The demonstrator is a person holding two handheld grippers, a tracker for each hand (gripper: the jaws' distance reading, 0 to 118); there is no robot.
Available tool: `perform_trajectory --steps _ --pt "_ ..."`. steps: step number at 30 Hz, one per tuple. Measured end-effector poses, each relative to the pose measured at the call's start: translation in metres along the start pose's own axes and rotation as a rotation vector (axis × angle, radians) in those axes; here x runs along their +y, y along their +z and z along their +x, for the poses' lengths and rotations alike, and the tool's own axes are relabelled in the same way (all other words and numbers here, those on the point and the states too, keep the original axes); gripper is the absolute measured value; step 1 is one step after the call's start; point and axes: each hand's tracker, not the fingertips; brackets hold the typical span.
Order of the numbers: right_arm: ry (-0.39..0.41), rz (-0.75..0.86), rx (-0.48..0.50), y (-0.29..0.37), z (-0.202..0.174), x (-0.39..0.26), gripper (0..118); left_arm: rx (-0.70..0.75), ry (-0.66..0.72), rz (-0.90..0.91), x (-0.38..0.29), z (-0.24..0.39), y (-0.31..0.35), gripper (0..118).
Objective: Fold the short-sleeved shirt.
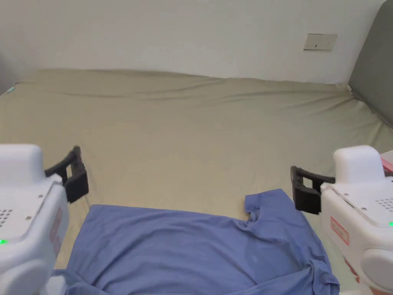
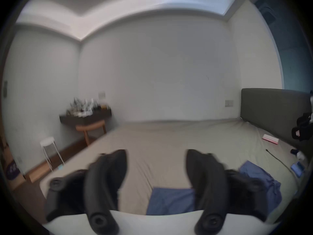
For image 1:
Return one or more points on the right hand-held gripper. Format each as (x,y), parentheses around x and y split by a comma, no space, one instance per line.
(359,215)

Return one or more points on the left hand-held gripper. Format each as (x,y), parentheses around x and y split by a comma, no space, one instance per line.
(21,215)

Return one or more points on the person's right hand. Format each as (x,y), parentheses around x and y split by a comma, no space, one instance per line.
(383,291)

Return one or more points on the pink box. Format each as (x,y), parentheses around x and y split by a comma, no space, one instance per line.
(388,164)

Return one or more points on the small teal tag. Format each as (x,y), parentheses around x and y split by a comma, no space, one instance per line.
(11,89)

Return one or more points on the grey padded headboard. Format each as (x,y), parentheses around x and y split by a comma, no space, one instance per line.
(376,67)

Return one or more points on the blue shirt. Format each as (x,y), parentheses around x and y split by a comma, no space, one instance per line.
(184,252)

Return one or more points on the bed with beige sheet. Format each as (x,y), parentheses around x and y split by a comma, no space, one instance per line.
(184,132)

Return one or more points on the white wall socket plate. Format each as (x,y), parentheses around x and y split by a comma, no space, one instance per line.
(320,42)

